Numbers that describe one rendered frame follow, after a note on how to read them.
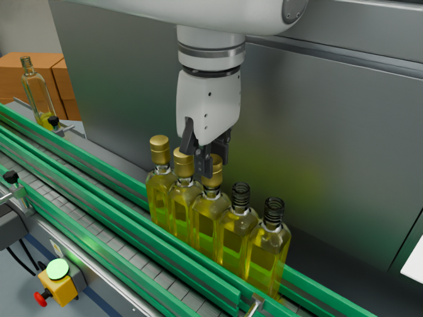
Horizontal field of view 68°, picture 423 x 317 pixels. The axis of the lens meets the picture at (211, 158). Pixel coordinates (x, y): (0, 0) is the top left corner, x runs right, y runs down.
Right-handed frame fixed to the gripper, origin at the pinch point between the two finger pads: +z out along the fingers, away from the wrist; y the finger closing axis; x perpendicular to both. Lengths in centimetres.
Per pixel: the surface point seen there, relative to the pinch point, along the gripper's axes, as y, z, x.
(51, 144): -4, 26, -65
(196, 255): 4.2, 20.7, -0.6
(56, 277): 19.9, 33.5, -28.2
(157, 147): 1.3, 1.4, -10.6
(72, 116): -96, 108, -224
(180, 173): 1.8, 4.5, -5.3
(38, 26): -159, 65, -360
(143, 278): 13.6, 20.7, -5.1
